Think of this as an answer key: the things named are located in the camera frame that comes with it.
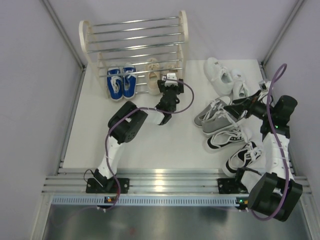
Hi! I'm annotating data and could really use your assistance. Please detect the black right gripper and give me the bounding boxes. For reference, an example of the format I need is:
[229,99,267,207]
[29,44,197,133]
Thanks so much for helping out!
[224,89,275,121]

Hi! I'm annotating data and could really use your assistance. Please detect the grey canvas sneaker back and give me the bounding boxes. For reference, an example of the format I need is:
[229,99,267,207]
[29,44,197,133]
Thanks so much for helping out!
[194,96,232,127]

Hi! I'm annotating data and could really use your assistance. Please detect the grey canvas sneaker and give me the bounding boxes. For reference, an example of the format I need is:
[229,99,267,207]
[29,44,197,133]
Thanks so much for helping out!
[201,109,245,136]
[194,96,232,127]

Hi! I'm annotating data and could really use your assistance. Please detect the grey canvas sneaker front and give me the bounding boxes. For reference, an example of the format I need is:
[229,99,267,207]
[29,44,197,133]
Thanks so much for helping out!
[201,109,245,136]

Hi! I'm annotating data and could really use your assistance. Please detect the beige lace sneaker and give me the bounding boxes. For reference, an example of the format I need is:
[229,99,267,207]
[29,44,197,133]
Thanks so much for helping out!
[145,57,161,96]
[162,62,180,76]

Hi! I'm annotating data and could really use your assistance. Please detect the blue canvas sneaker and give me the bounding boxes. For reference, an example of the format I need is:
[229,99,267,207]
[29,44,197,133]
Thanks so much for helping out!
[122,62,137,100]
[106,64,123,101]

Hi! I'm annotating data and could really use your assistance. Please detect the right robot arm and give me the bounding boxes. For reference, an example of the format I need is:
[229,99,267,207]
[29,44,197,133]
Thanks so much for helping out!
[225,92,303,222]

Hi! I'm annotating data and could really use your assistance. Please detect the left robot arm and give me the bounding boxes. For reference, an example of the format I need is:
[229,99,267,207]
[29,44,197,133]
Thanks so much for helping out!
[93,78,184,193]

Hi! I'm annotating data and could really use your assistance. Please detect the cream and chrome shoe rack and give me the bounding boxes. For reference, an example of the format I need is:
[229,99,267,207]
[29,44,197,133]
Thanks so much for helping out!
[78,10,189,99]

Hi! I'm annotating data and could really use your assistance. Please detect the white sneaker right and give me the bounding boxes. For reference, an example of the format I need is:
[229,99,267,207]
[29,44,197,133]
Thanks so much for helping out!
[230,69,250,100]

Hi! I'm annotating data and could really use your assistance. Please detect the white sneaker left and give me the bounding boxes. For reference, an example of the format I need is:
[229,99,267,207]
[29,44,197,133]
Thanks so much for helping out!
[203,57,234,96]

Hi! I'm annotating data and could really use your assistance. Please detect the black white sneaker upper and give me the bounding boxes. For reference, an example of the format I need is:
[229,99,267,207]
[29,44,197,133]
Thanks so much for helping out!
[204,126,253,152]

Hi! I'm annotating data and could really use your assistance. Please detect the black white sneaker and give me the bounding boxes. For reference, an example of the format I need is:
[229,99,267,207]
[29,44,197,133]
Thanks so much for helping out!
[204,126,253,152]
[222,141,263,178]

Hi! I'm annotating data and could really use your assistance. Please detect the black white sneaker lower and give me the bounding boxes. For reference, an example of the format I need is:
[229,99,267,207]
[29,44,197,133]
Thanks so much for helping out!
[222,141,263,178]

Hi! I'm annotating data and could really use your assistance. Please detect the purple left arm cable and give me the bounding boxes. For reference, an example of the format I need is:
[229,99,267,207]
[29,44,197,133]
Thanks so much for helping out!
[104,78,195,213]

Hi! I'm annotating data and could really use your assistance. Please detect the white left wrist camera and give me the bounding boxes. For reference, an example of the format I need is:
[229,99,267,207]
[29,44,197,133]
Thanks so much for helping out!
[162,72,178,86]

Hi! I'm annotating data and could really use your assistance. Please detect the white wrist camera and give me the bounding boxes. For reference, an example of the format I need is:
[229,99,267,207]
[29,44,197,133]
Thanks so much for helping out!
[258,80,271,98]
[162,72,178,86]

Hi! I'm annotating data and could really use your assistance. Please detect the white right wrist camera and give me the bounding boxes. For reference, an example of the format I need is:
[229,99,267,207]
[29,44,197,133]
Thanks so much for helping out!
[258,80,271,98]

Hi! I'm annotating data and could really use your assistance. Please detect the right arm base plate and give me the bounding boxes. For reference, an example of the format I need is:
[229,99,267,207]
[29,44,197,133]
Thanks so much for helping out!
[217,178,248,195]

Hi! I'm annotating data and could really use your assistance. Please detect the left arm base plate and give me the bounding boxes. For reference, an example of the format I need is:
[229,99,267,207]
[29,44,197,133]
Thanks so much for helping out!
[85,178,130,194]

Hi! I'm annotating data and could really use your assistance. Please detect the aluminium mounting rail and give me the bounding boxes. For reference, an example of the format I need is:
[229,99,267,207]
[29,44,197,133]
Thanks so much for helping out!
[41,167,313,196]

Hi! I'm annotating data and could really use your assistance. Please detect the perforated cable duct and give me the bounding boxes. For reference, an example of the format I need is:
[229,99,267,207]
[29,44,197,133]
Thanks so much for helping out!
[51,195,249,207]

